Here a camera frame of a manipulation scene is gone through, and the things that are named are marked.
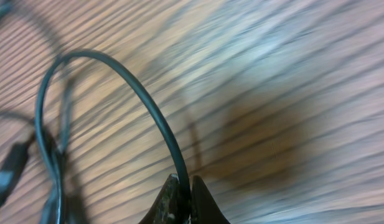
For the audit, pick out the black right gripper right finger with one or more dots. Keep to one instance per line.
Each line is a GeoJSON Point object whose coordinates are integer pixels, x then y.
{"type": "Point", "coordinates": [204, 208]}

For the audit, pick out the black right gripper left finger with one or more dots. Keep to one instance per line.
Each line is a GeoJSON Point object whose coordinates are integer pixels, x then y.
{"type": "Point", "coordinates": [170, 206]}

